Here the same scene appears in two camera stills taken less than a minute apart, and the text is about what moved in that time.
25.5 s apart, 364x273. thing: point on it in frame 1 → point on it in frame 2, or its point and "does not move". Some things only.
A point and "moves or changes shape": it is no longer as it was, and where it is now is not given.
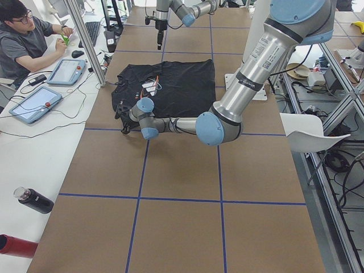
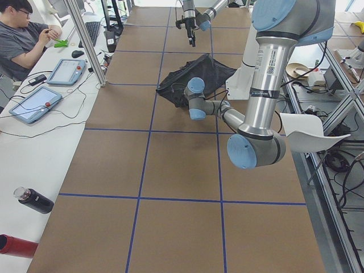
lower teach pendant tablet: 36,104 does not move
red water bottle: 9,245 does not move
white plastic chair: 305,133 does not move
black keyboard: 92,28 does not move
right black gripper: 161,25 → 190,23
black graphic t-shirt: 177,89 moves or changes shape
